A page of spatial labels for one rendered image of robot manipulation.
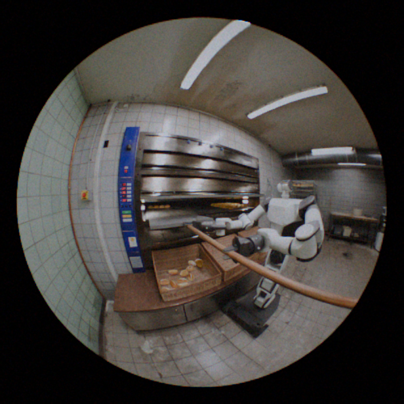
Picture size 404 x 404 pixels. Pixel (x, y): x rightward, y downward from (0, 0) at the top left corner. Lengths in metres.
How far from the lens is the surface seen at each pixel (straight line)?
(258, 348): 1.54
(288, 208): 0.70
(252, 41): 1.23
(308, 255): 0.46
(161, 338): 1.53
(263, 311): 1.53
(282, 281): 0.36
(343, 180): 5.40
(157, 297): 1.09
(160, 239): 1.18
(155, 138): 1.26
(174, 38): 1.19
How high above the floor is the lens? 1.44
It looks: 5 degrees down
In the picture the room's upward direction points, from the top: straight up
